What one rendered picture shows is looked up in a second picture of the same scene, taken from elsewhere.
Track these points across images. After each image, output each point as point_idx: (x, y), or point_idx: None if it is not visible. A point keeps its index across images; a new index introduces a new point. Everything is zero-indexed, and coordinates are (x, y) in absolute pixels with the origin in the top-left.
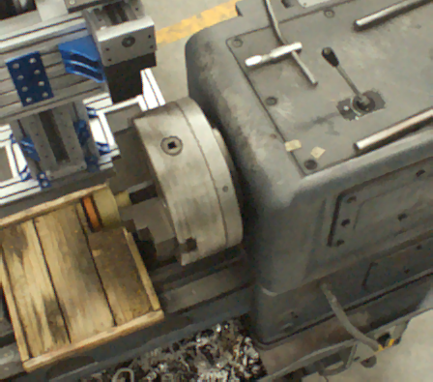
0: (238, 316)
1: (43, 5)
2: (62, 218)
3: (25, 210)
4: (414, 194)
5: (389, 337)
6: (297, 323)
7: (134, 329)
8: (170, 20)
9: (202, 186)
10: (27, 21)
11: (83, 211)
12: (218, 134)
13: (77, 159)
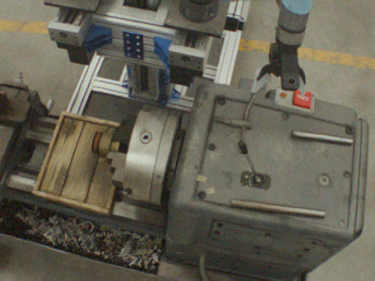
0: None
1: (161, 10)
2: (98, 130)
3: (113, 103)
4: (264, 242)
5: None
6: (189, 260)
7: (91, 209)
8: (273, 40)
9: (146, 167)
10: (146, 16)
11: (92, 140)
12: (179, 145)
13: (152, 94)
